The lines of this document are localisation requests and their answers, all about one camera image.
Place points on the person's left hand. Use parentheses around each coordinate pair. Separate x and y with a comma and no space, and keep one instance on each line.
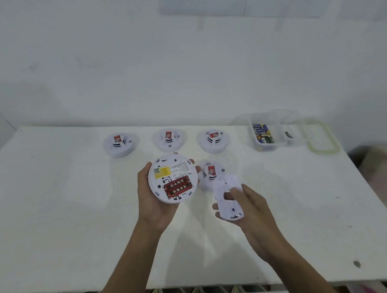
(151,206)

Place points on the black battery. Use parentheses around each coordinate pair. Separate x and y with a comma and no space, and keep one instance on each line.
(288,135)

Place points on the clear lid with green rim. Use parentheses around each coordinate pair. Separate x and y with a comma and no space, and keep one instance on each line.
(332,138)

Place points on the white battery cover plate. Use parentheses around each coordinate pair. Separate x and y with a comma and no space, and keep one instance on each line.
(224,199)

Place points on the person's left forearm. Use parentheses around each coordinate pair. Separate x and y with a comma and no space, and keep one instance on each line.
(124,277)

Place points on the person's right hand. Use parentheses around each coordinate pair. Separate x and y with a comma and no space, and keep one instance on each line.
(259,223)

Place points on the pile of assorted batteries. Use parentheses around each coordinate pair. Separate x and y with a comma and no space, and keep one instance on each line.
(262,134)

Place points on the clear plastic container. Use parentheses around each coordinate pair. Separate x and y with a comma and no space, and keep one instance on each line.
(297,124)
(243,133)

